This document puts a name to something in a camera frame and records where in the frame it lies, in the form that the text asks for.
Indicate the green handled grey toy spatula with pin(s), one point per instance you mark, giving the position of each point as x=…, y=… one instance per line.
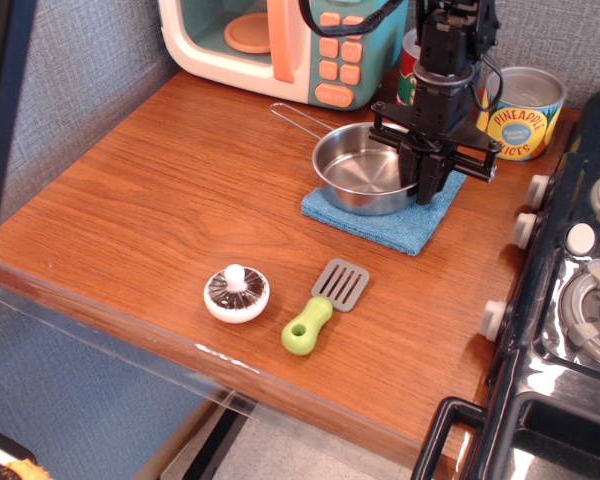
x=338, y=288

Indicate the orange fuzzy object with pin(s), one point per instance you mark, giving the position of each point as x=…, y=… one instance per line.
x=23, y=470

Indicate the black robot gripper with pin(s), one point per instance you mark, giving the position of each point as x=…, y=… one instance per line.
x=436, y=134

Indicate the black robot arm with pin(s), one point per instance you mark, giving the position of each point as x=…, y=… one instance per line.
x=455, y=35

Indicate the teal toy microwave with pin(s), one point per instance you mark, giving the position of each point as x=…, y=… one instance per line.
x=267, y=48

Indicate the black toy stove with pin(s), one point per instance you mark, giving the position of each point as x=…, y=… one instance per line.
x=541, y=418

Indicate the toy pineapple slices can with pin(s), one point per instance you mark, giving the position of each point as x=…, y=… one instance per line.
x=527, y=103

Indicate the stainless steel pan with handle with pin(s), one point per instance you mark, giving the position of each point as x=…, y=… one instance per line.
x=356, y=174

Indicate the toy tomato sauce can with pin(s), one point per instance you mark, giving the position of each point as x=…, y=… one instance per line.
x=410, y=53

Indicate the blue folded cloth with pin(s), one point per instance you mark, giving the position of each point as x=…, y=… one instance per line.
x=406, y=231

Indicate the toy mushroom slice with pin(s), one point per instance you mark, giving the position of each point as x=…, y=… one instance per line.
x=237, y=294

